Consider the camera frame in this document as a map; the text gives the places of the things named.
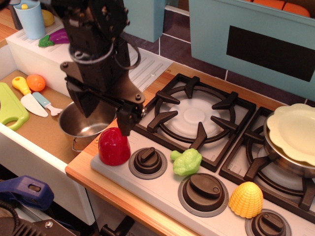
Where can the small steel pot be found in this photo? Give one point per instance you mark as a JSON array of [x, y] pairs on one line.
[[84, 130]]

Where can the yellow handled toy knife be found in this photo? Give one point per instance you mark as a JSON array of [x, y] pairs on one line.
[[28, 100]]

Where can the grey toy stove top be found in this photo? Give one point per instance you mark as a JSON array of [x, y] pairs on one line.
[[162, 193]]

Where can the blue clamp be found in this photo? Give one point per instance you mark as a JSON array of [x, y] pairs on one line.
[[28, 191]]

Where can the black burner grate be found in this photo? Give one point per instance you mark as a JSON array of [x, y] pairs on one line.
[[187, 113], [249, 161]]

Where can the left black burner grate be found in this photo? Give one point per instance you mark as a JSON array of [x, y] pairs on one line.
[[187, 113]]

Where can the green toy broccoli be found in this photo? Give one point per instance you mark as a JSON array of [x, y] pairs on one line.
[[186, 163]]

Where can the left black stove knob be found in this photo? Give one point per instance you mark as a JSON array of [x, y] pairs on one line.
[[147, 163]]

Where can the teal cabinet with black window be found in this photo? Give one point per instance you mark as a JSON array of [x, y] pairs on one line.
[[245, 37]]

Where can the large steel pot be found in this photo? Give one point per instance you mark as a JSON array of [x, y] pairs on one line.
[[279, 158]]

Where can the blue handled toy fork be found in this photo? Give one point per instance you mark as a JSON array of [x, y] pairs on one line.
[[45, 103]]

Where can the pale yellow plastic plate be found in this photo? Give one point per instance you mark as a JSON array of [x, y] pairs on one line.
[[292, 128]]

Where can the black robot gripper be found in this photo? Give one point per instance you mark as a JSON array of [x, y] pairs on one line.
[[99, 71]]

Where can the right black burner grate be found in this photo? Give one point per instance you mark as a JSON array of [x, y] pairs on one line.
[[249, 161]]

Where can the purple toy eggplant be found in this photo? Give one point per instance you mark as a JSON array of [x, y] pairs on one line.
[[57, 37]]

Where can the middle black stove knob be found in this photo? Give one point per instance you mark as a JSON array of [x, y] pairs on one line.
[[203, 195]]

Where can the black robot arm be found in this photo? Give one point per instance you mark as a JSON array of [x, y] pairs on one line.
[[99, 19]]

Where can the black stove knob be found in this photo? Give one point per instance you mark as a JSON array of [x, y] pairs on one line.
[[203, 195], [147, 163], [268, 223]]

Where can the yellow toy lemon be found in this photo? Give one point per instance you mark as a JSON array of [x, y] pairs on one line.
[[48, 18]]

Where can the yellow toy corn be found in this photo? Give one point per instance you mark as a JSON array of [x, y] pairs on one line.
[[246, 200]]

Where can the light blue plastic cup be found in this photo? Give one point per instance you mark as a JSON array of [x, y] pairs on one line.
[[29, 13]]

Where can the orange toy fruit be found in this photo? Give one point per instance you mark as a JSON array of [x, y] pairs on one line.
[[36, 83]]

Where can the green toy cutting board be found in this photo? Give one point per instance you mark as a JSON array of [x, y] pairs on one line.
[[12, 113]]

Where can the right black stove knob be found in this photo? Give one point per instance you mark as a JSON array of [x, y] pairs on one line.
[[268, 223]]

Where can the red toy sweet potato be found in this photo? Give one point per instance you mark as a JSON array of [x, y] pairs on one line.
[[113, 147]]

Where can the teal left cabinet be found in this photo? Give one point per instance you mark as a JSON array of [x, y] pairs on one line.
[[146, 18]]

